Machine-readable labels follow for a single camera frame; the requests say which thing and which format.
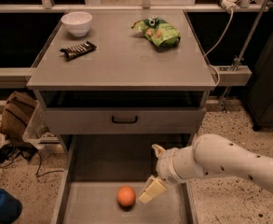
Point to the closed grey top drawer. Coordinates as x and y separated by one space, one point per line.
123 120

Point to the clear plastic bin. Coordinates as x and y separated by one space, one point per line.
37 132

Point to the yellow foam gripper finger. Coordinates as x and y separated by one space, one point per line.
153 187
158 150

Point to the brown backpack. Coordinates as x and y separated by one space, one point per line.
16 115

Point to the grey drawer cabinet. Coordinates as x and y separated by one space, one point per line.
124 71

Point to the orange fruit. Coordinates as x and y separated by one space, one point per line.
126 196

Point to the white power strip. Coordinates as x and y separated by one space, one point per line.
224 0

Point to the open grey middle drawer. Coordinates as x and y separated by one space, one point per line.
98 165

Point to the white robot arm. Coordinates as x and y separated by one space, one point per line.
209 156

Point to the green chip bag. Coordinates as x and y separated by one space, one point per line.
158 31

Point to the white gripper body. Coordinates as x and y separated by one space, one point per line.
166 166

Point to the dark chocolate bar wrapper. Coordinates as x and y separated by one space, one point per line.
78 50

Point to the white ceramic bowl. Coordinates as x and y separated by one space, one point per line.
77 23

